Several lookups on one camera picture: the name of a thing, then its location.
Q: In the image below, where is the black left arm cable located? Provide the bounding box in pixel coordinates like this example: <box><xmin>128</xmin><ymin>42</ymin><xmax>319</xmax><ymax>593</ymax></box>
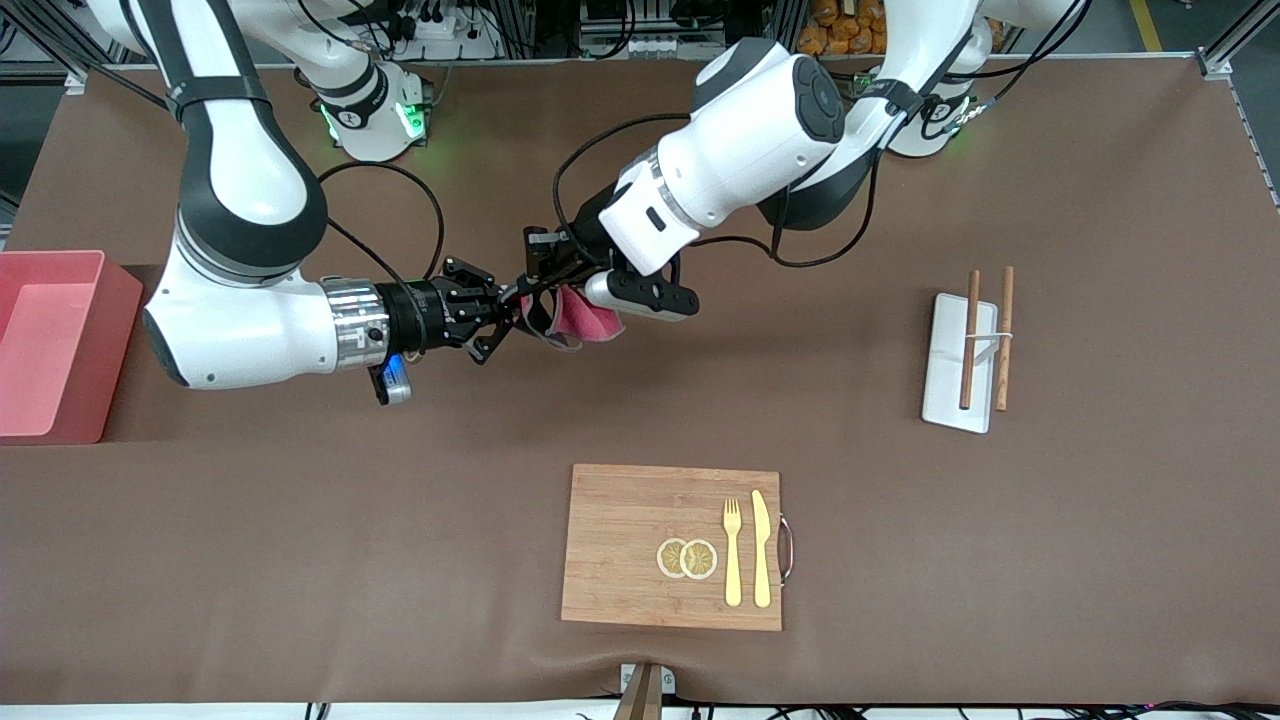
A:
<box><xmin>553</xmin><ymin>0</ymin><xmax>1091</xmax><ymax>269</ymax></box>

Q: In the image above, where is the brown wooden strut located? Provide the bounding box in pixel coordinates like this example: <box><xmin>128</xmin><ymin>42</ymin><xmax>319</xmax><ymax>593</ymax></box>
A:
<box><xmin>612</xmin><ymin>664</ymin><xmax>665</xmax><ymax>720</ymax></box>

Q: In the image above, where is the white rectangular tray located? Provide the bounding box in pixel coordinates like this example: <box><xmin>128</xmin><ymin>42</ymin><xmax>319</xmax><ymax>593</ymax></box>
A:
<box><xmin>921</xmin><ymin>293</ymin><xmax>1001</xmax><ymax>436</ymax></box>

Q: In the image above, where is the white power strip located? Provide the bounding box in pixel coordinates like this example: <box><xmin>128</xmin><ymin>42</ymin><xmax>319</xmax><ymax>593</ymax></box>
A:
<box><xmin>385</xmin><ymin>0</ymin><xmax>501</xmax><ymax>61</ymax></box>

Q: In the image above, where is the pink plastic box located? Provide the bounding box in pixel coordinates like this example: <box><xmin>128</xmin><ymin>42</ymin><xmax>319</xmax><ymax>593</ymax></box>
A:
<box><xmin>0</xmin><ymin>250</ymin><xmax>144</xmax><ymax>445</ymax></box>

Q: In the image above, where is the brown table mat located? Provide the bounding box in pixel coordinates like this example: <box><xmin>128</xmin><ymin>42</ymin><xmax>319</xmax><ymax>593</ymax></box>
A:
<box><xmin>0</xmin><ymin>55</ymin><xmax>1280</xmax><ymax>706</ymax></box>

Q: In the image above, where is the wooden cutting board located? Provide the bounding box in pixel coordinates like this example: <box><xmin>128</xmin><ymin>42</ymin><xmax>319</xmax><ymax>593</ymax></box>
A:
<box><xmin>560</xmin><ymin>463</ymin><xmax>796</xmax><ymax>633</ymax></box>

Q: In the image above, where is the yellow knife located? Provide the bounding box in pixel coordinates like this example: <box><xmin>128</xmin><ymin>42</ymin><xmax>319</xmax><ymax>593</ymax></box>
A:
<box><xmin>750</xmin><ymin>489</ymin><xmax>773</xmax><ymax>609</ymax></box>

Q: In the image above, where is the grey metal bracket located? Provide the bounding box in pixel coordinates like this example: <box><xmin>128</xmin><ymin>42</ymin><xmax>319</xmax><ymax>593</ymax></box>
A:
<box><xmin>619</xmin><ymin>663</ymin><xmax>677</xmax><ymax>698</ymax></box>

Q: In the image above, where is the grey and pink cloth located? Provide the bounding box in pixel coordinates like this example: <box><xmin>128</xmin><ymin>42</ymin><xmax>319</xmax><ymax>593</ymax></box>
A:
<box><xmin>518</xmin><ymin>283</ymin><xmax>627</xmax><ymax>353</ymax></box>

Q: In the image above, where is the yellow fork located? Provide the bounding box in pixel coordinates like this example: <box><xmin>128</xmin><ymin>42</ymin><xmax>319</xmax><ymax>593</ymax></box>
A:
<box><xmin>722</xmin><ymin>497</ymin><xmax>744</xmax><ymax>608</ymax></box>

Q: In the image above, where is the orange packaged snacks pile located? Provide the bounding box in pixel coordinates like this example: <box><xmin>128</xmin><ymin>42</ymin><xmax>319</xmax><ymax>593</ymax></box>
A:
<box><xmin>797</xmin><ymin>0</ymin><xmax>1004</xmax><ymax>57</ymax></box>

